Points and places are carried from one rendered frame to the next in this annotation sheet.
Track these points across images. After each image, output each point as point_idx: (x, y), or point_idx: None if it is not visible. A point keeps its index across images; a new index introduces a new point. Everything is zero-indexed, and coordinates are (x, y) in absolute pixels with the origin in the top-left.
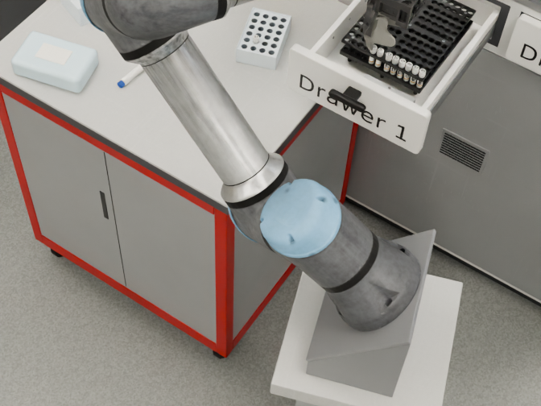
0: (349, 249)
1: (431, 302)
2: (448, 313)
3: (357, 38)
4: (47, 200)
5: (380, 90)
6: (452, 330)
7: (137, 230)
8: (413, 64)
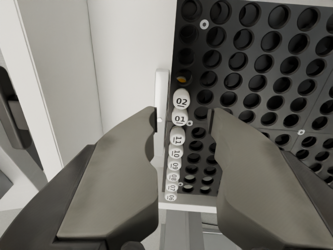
0: None
1: (17, 194)
2: (20, 204)
3: (242, 17)
4: None
5: (52, 175)
6: (12, 208)
7: None
8: (213, 147)
